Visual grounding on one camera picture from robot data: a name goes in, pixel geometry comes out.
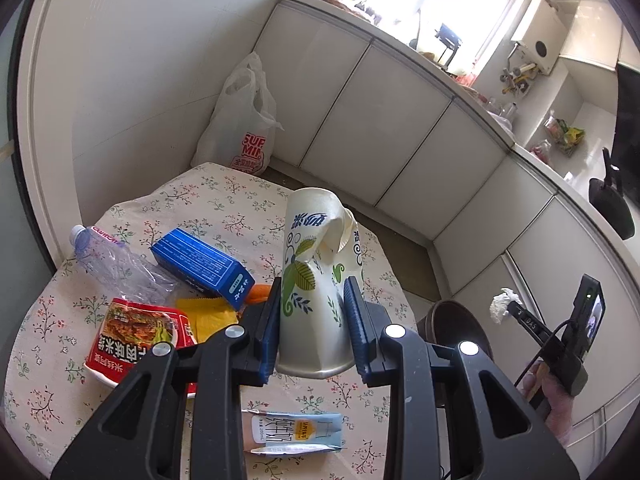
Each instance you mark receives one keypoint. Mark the light blue milk carton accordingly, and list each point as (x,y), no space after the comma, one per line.
(295,432)

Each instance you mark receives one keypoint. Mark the white water heater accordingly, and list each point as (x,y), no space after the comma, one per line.
(540,30)

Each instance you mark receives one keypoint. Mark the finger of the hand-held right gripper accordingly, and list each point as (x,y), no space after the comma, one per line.
(530,327)

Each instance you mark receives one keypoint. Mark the clear red snack bag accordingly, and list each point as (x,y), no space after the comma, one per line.
(554,127)

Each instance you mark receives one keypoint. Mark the white leaf-print paper cup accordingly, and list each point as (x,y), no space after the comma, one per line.
(310,310)

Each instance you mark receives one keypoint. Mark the person's right hand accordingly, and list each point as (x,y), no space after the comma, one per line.
(555,400)

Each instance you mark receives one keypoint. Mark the black screen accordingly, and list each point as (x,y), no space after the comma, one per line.
(630,110)

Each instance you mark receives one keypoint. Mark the black frying pan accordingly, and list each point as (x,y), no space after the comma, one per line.
(612,205)

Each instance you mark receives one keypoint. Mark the green yellow snack packet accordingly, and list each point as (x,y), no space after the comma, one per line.
(572,136)

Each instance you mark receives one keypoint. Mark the red instant noodle bowl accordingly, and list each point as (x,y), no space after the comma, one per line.
(130,330)

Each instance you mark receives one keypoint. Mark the yellow wrapper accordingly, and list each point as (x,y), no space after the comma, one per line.
(210,315)

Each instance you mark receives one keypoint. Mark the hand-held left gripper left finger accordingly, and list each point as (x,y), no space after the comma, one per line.
(272,320)

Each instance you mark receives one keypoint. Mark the white plastic shopping bag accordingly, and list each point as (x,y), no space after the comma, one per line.
(240,130)

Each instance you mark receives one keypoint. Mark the floral tablecloth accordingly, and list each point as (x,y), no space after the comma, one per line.
(210,200)

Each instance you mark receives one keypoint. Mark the blue rack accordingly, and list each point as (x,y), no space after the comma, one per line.
(446,34)

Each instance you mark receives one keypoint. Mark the orange peel piece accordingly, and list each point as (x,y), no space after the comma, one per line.
(260,294)

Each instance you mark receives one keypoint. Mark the white kitchen cabinets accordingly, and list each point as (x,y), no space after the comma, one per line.
(400,110)

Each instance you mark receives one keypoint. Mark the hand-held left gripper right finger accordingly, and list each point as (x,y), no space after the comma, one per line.
(356,320)

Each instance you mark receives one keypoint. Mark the brown trash bin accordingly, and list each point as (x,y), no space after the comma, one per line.
(450,325)

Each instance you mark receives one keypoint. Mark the white tissue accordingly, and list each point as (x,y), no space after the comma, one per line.
(502,305)

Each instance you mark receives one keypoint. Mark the blue cardboard box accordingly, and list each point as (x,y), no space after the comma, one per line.
(195,260)

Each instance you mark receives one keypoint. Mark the crushed clear plastic bottle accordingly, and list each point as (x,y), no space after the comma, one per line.
(110,260)

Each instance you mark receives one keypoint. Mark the yellow pipe fitting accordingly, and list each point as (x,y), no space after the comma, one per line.
(517,77)

